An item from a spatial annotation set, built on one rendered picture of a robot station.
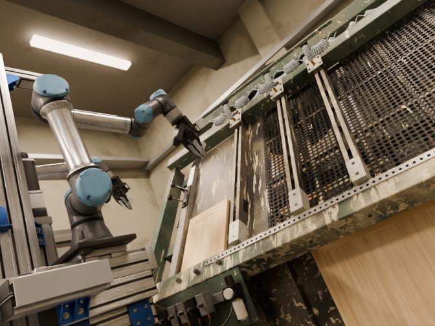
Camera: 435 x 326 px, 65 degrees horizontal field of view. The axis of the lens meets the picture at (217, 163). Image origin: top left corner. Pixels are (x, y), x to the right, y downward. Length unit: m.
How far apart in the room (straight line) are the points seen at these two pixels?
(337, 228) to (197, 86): 4.12
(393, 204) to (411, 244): 0.28
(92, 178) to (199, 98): 4.09
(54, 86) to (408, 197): 1.33
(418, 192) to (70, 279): 1.15
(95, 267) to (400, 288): 1.19
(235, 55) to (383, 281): 3.80
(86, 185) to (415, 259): 1.29
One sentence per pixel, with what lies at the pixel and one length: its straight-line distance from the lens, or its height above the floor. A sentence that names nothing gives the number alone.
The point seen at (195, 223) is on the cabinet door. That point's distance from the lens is 2.12.
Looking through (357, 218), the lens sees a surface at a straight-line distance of 1.42.
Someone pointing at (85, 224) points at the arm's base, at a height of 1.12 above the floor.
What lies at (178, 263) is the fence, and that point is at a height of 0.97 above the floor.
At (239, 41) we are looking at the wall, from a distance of 4.91.
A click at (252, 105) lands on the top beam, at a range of 2.45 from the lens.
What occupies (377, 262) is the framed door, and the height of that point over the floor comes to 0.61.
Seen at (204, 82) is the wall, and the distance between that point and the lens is 5.18.
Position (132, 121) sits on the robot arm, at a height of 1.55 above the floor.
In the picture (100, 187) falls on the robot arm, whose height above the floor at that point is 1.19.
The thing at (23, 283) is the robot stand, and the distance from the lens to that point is 1.03.
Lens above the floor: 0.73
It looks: 20 degrees up
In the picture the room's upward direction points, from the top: 23 degrees counter-clockwise
